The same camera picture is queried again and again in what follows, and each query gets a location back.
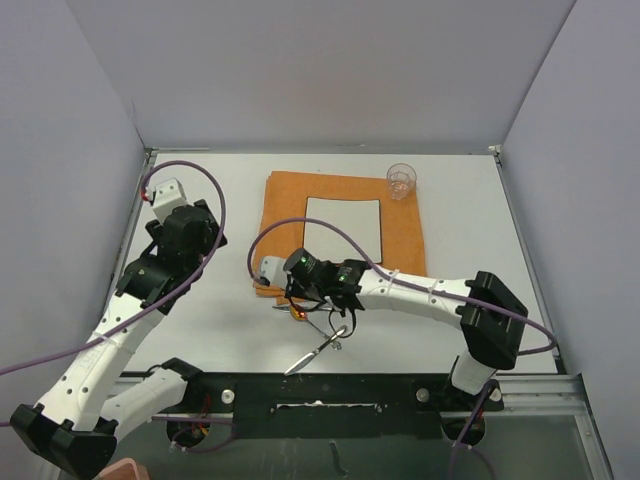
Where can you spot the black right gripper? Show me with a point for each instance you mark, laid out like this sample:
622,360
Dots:
293,288

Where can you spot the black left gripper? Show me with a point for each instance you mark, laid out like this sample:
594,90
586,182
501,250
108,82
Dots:
210,237

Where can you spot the gold spoon dark handle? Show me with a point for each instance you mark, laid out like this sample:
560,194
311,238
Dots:
302,316

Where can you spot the gold fork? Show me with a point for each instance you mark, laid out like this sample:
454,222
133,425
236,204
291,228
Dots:
310,356

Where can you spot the white square plate black rim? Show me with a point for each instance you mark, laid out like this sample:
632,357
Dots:
359,219

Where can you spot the orange cloth napkin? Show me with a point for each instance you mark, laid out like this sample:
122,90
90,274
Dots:
286,193

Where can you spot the clear drinking glass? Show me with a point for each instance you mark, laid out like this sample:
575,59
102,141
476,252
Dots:
401,179

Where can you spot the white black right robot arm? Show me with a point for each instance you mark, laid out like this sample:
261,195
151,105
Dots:
483,309

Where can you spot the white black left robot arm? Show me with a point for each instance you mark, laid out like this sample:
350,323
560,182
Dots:
74,425

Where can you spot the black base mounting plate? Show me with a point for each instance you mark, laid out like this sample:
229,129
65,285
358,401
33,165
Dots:
323,406

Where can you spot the pink plastic bin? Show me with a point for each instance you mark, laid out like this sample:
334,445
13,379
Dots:
124,469

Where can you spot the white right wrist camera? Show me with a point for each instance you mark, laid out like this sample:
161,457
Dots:
271,272

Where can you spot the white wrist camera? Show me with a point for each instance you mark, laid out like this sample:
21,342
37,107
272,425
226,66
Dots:
271,272
165,198

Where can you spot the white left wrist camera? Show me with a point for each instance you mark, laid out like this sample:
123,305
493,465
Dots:
165,198

